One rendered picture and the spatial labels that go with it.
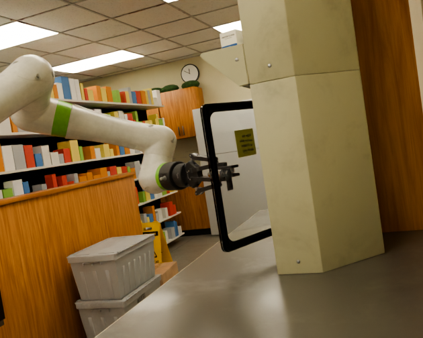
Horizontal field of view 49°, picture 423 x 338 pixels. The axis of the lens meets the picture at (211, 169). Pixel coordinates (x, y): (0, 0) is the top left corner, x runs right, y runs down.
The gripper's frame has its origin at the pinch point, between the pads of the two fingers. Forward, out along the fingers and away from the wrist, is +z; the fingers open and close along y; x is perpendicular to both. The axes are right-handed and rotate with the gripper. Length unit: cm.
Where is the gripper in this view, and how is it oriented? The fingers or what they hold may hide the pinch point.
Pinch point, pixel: (225, 171)
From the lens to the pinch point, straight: 131.1
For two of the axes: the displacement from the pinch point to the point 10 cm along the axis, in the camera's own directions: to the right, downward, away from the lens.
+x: 7.2, -1.5, 6.8
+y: -1.5, -9.9, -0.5
